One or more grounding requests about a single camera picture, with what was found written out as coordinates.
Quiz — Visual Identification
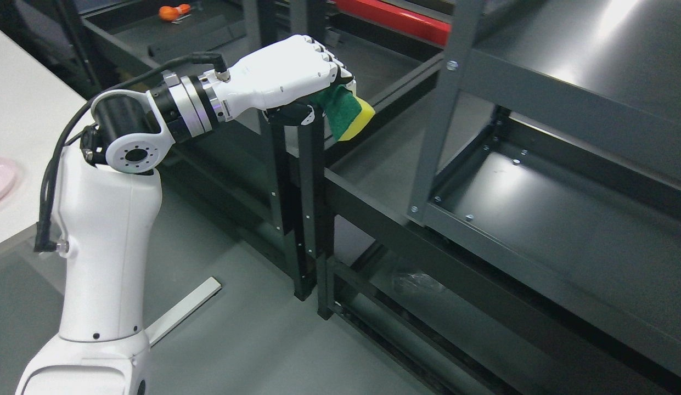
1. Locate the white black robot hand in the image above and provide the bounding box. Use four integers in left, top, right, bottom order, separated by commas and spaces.
209, 35, 356, 122

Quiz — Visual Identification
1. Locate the green yellow sponge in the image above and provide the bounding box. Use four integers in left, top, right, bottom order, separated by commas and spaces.
311, 86, 376, 142

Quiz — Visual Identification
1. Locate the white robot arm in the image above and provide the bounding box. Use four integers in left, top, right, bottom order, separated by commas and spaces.
16, 70, 268, 394

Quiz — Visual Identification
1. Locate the black metal shelf rack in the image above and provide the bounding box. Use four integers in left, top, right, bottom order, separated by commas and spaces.
50, 1, 681, 394

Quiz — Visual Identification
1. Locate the grey metal shelf cart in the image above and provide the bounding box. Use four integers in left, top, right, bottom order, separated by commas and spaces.
407, 1, 681, 393

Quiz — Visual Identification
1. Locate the red metal beam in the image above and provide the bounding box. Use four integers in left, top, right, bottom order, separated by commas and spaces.
335, 1, 451, 47

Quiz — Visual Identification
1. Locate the white table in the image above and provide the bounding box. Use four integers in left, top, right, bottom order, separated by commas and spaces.
0, 30, 84, 255

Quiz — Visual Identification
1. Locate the pink plate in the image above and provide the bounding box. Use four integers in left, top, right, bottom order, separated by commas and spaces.
0, 157, 19, 201

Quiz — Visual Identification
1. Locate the orange handled tool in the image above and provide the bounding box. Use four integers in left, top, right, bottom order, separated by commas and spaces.
158, 3, 192, 22

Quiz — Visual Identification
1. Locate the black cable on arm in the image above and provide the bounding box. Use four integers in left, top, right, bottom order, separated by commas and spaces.
34, 52, 229, 253

